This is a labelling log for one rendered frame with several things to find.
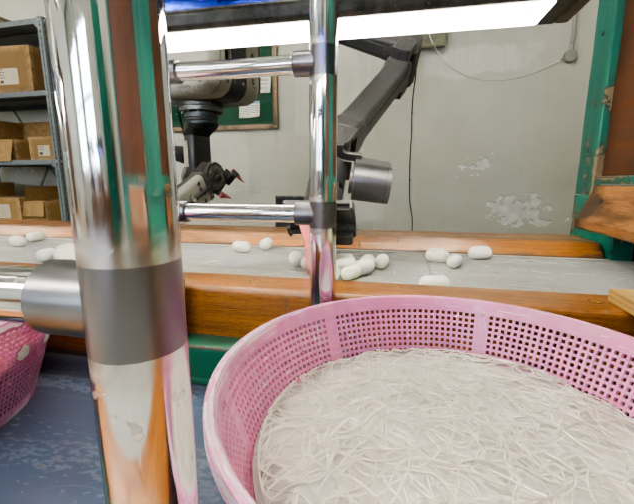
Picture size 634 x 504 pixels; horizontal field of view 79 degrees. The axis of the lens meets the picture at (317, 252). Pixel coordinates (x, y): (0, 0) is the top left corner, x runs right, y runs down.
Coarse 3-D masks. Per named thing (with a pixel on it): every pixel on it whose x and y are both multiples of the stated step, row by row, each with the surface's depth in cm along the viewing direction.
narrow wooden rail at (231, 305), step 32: (192, 288) 38; (224, 288) 38; (256, 288) 37; (288, 288) 37; (352, 288) 37; (384, 288) 37; (416, 288) 37; (448, 288) 37; (480, 288) 37; (192, 320) 39; (224, 320) 38; (256, 320) 37; (352, 320) 35; (512, 320) 32; (608, 320) 31; (64, 352) 43; (448, 352) 34; (512, 352) 33; (576, 352) 32
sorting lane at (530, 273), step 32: (0, 256) 65; (32, 256) 65; (192, 256) 65; (224, 256) 65; (256, 256) 65; (288, 256) 65; (416, 256) 65; (512, 256) 64; (512, 288) 46; (544, 288) 46; (576, 288) 46; (608, 288) 46
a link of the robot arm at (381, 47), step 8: (344, 40) 98; (352, 40) 96; (360, 40) 95; (368, 40) 94; (376, 40) 92; (384, 40) 91; (392, 40) 90; (416, 40) 88; (352, 48) 98; (360, 48) 96; (368, 48) 95; (376, 48) 93; (384, 48) 92; (416, 48) 85; (376, 56) 95; (384, 56) 93; (416, 56) 84; (416, 64) 88; (408, 80) 88
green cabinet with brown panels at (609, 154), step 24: (600, 0) 68; (624, 0) 62; (600, 24) 68; (624, 24) 63; (600, 48) 67; (624, 48) 62; (600, 72) 67; (624, 72) 62; (600, 96) 67; (624, 96) 62; (600, 120) 66; (624, 120) 61; (600, 144) 67; (624, 144) 61; (600, 168) 67; (624, 168) 61; (576, 192) 74
